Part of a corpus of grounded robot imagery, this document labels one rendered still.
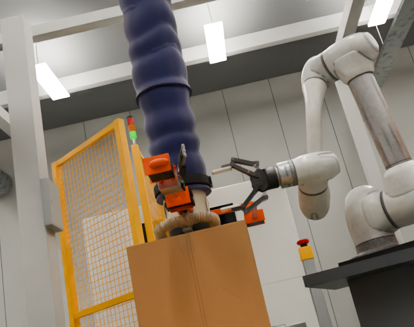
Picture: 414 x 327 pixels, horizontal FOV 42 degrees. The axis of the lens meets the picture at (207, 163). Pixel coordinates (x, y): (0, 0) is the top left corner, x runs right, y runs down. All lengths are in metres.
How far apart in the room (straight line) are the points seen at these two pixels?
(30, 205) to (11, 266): 9.04
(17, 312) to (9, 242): 1.50
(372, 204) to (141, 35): 1.15
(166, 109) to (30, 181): 1.52
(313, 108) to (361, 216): 0.44
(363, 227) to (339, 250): 9.37
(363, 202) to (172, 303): 0.83
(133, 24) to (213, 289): 1.18
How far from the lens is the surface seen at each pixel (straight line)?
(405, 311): 2.01
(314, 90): 2.14
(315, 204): 1.90
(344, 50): 2.17
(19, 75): 3.79
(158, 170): 1.47
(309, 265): 2.96
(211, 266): 1.73
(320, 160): 1.81
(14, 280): 12.35
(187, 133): 2.10
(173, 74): 2.21
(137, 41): 2.30
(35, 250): 3.34
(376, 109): 2.11
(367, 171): 5.55
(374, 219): 2.08
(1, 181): 12.24
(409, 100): 12.80
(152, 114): 2.15
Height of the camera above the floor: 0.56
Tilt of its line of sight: 19 degrees up
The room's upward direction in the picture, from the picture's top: 13 degrees counter-clockwise
